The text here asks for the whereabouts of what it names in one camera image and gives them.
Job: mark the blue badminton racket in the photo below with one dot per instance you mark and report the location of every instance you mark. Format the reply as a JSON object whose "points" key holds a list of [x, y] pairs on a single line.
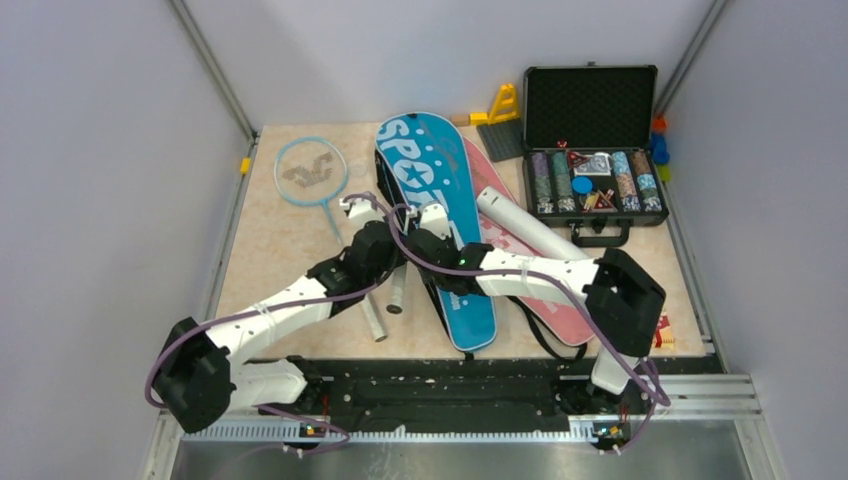
{"points": [[311, 171], [395, 305]]}

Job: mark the blue racket cover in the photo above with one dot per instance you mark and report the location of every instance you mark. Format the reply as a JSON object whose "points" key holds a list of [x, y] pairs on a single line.
{"points": [[424, 162]]}

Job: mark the clear tube lid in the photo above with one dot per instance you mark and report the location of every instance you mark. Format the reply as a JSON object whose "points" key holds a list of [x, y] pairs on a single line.
{"points": [[358, 170]]}

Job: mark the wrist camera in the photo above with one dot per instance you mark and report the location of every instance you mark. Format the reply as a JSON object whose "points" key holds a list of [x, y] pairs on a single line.
{"points": [[360, 212], [432, 217]]}

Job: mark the red white card box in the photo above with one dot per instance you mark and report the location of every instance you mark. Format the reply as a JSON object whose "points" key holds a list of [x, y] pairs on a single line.
{"points": [[663, 335]]}

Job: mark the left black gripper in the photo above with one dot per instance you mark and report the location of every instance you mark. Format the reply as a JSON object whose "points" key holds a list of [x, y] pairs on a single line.
{"points": [[397, 259]]}

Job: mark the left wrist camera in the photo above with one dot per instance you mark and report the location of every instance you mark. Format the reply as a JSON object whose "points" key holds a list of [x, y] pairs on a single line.
{"points": [[360, 212]]}

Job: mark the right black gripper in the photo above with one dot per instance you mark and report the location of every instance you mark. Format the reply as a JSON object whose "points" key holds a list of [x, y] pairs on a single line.
{"points": [[428, 278]]}

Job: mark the white shuttlecock tube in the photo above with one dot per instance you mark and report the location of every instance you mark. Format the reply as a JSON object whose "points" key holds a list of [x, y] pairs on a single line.
{"points": [[507, 214]]}

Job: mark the yellow letter A toy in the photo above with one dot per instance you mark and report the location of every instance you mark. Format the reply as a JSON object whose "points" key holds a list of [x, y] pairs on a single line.
{"points": [[505, 107]]}

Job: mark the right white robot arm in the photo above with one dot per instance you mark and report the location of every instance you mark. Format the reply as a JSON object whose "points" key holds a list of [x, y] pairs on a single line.
{"points": [[617, 298]]}

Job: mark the black poker chip case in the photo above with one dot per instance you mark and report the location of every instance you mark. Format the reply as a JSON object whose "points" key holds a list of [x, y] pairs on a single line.
{"points": [[586, 139]]}

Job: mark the dark grey building plate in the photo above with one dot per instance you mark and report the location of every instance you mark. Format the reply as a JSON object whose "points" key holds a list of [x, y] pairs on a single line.
{"points": [[502, 141]]}

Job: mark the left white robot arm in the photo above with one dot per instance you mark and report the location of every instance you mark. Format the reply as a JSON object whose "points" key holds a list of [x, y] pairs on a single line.
{"points": [[206, 370]]}

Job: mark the pink racket cover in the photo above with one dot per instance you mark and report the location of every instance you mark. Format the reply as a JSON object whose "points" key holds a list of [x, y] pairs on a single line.
{"points": [[552, 289]]}

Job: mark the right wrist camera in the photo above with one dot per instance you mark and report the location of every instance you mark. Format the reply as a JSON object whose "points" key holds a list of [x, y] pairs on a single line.
{"points": [[432, 217]]}

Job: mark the small wooden block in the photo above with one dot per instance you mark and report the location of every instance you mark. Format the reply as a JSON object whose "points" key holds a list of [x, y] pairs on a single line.
{"points": [[461, 120]]}

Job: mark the coloured toys in corner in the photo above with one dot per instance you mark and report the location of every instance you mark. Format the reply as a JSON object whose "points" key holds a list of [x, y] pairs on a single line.
{"points": [[658, 146]]}

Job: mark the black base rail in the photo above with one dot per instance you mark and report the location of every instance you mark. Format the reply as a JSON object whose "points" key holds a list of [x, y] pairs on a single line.
{"points": [[455, 396]]}

